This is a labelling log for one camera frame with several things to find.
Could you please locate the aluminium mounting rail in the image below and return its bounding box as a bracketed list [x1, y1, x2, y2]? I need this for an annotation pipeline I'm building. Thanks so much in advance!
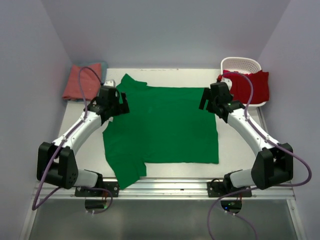
[32, 177, 297, 200]

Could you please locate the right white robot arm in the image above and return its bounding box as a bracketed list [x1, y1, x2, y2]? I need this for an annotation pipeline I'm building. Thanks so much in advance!
[199, 82, 294, 197]

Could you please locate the white perforated laundry basket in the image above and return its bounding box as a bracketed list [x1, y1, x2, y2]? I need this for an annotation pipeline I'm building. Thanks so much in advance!
[220, 56, 266, 111]

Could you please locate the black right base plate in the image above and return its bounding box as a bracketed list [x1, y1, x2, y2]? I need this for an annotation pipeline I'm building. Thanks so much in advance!
[206, 178, 252, 198]

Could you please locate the folded light blue t-shirt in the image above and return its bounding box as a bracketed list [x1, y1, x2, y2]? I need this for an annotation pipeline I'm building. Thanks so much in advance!
[72, 61, 108, 101]

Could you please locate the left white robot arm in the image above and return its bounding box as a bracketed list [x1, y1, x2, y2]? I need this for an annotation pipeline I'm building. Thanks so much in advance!
[36, 85, 130, 197]

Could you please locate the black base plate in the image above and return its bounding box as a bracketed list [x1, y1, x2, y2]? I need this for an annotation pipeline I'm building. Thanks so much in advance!
[206, 178, 252, 198]
[74, 181, 120, 198]

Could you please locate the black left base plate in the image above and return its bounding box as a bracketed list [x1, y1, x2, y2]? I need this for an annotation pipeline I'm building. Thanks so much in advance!
[74, 181, 120, 198]

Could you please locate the folded salmon pink t-shirt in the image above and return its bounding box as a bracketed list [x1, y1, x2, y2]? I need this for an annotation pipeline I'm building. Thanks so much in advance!
[62, 62, 107, 101]

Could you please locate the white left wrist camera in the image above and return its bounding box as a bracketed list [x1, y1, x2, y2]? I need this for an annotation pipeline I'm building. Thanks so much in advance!
[103, 79, 116, 88]

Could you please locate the green t-shirt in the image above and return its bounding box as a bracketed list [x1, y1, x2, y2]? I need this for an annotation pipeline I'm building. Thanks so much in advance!
[102, 74, 219, 189]

